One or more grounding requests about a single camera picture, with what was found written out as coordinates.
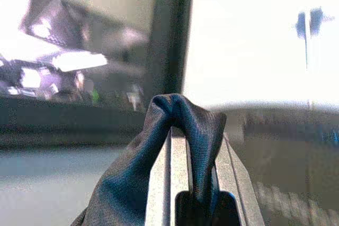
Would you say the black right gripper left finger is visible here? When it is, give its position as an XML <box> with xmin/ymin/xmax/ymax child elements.
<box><xmin>145</xmin><ymin>126</ymin><xmax>191</xmax><ymax>226</ymax></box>

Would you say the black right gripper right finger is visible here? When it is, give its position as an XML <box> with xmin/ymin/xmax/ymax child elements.
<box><xmin>211</xmin><ymin>130</ymin><xmax>266</xmax><ymax>226</ymax></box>

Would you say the large black garment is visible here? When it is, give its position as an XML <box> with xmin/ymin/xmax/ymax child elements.
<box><xmin>70</xmin><ymin>93</ymin><xmax>227</xmax><ymax>226</ymax></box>

